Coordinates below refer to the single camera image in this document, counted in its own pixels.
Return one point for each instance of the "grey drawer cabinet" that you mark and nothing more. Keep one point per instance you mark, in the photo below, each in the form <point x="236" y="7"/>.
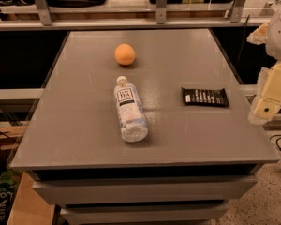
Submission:
<point x="194" y="158"/>

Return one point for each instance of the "black snack bar wrapper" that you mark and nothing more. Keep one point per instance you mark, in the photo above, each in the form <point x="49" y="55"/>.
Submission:
<point x="205" y="97"/>

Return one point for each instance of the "green printed carton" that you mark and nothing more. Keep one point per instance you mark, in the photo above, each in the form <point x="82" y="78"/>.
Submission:
<point x="9" y="183"/>

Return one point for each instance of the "clear plastic water bottle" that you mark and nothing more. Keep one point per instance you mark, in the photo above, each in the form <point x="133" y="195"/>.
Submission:
<point x="132" y="121"/>

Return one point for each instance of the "orange ball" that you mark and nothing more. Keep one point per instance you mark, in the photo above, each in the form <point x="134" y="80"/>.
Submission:
<point x="124" y="54"/>

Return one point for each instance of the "metal shelf rack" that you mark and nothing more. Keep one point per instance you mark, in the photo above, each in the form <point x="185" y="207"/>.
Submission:
<point x="133" y="14"/>

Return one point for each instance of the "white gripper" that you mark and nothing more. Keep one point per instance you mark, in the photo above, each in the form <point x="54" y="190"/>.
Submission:
<point x="279" y="35"/>

